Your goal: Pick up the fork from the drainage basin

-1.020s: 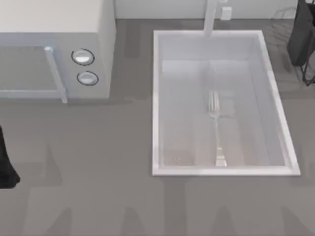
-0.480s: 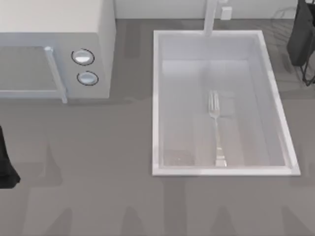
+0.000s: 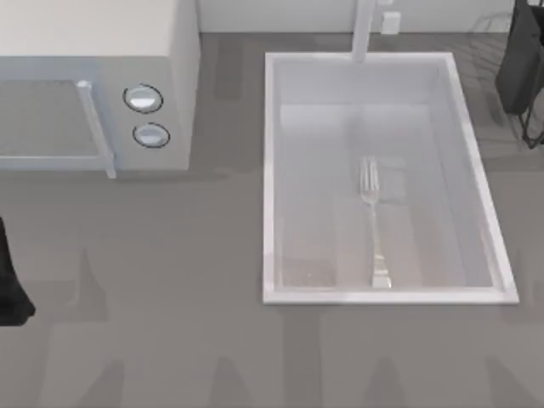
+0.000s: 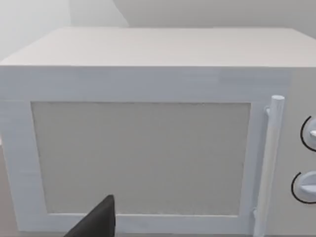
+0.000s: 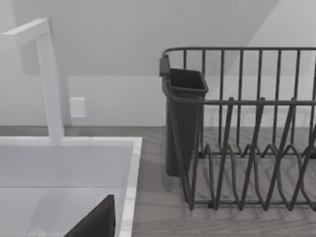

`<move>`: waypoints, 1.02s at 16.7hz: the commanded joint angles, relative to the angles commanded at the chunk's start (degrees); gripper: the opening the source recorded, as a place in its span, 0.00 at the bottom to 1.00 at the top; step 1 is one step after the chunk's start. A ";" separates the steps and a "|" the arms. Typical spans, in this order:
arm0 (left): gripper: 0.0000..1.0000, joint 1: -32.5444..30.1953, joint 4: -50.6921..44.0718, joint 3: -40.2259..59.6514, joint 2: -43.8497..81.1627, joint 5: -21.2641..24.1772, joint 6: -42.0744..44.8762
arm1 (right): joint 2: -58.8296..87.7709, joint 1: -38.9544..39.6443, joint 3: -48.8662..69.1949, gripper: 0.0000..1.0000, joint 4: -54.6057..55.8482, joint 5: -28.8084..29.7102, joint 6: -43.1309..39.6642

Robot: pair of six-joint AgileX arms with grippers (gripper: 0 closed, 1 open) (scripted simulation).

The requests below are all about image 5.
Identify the white wall socket plate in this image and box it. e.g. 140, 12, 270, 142
69, 96, 87, 118

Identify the tall white tap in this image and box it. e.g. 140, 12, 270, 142
0, 17, 65, 147

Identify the white sink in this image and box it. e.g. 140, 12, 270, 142
0, 136, 143, 237

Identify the dark grey wire dish rack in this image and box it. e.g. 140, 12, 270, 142
159, 47, 316, 211

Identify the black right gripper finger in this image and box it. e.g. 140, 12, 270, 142
63, 194, 116, 237

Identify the dark grey cutlery holder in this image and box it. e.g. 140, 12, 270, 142
165, 68, 209, 177

